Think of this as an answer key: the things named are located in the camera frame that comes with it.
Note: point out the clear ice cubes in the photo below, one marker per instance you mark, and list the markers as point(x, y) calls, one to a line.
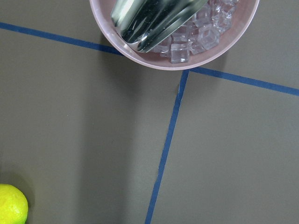
point(200, 33)

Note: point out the metal scoop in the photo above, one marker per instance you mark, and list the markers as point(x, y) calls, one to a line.
point(143, 24)

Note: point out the yellow lemon far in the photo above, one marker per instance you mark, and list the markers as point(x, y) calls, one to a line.
point(13, 205)

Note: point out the pink bowl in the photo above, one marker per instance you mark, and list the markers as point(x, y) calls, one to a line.
point(242, 18)

